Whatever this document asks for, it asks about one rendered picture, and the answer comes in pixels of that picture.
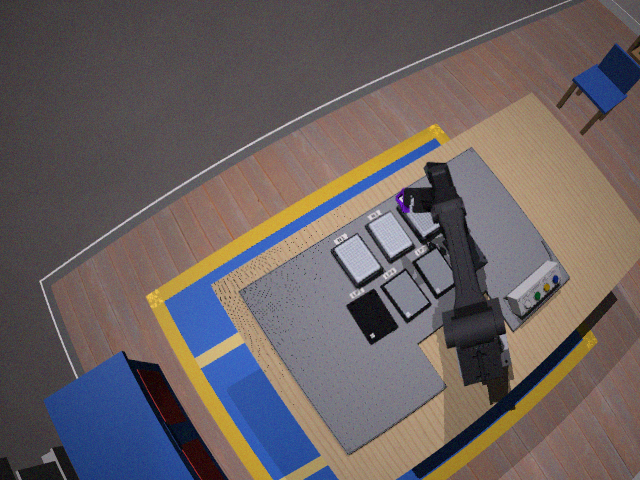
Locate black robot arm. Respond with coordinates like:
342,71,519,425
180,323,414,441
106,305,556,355
420,162,506,386

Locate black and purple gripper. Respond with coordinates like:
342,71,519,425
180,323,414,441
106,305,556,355
396,188,435,213

